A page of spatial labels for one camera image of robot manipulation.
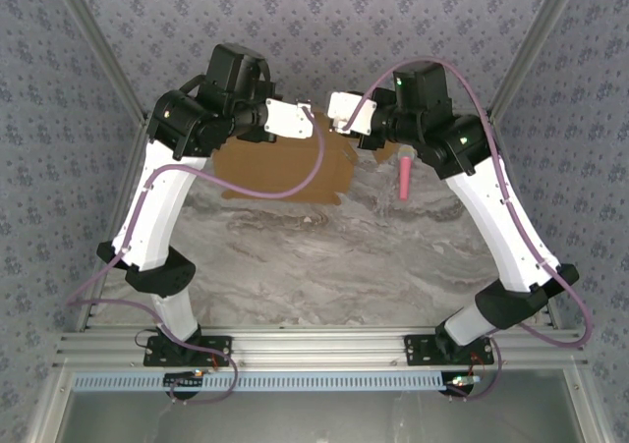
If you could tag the aluminium frame post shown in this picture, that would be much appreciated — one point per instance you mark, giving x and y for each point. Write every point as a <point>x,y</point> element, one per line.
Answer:
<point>535,45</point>
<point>100,50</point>

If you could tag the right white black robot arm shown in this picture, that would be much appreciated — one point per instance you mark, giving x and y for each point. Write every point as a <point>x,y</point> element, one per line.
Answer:
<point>496,222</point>

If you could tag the small black controller board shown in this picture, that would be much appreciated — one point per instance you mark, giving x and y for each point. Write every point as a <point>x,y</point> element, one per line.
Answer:
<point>459,383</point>
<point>182,379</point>

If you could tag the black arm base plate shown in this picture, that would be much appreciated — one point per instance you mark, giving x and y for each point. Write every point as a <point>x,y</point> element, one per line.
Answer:
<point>218,349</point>
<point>417,349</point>

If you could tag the grey metal lower panel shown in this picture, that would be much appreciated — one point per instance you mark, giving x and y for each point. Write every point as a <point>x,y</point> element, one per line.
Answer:
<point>314,418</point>

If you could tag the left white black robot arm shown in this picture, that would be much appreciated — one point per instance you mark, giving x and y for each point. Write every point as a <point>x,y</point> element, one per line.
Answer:
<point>157,207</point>

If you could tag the aluminium mounting rail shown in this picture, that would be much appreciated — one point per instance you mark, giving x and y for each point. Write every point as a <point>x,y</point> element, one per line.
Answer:
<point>314,347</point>

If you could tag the brown cardboard paper box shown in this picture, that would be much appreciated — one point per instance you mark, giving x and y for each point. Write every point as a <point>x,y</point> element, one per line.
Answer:
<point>275,168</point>

